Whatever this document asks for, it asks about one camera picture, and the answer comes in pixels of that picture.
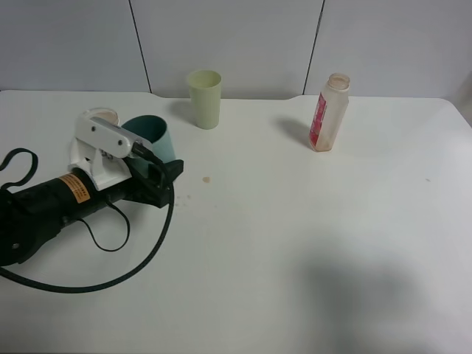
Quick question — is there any plastic drink bottle pink label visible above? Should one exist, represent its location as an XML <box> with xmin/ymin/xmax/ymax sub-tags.
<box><xmin>309</xmin><ymin>73</ymin><xmax>350</xmax><ymax>152</ymax></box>

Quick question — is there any white wrist camera on mount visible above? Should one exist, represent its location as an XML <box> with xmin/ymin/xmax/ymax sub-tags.
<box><xmin>68</xmin><ymin>109</ymin><xmax>151</xmax><ymax>190</ymax></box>

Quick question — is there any pale yellow plastic cup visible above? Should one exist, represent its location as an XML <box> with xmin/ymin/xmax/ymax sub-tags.
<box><xmin>187</xmin><ymin>70</ymin><xmax>222</xmax><ymax>130</ymax></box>

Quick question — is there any clear cup with blue sleeve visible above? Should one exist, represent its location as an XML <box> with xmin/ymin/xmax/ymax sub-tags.
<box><xmin>88</xmin><ymin>108</ymin><xmax>119</xmax><ymax>125</ymax></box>

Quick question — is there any teal green plastic cup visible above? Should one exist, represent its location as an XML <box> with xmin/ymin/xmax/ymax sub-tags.
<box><xmin>122</xmin><ymin>115</ymin><xmax>176</xmax><ymax>163</ymax></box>

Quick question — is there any black left camera cable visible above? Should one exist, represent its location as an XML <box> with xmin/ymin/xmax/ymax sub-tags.
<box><xmin>0</xmin><ymin>145</ymin><xmax>176</xmax><ymax>294</ymax></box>

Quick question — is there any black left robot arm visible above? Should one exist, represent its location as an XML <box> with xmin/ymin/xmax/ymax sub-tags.
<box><xmin>1</xmin><ymin>158</ymin><xmax>184</xmax><ymax>266</ymax></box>

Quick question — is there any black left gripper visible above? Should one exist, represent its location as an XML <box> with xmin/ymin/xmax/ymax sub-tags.
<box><xmin>21</xmin><ymin>159</ymin><xmax>184</xmax><ymax>225</ymax></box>

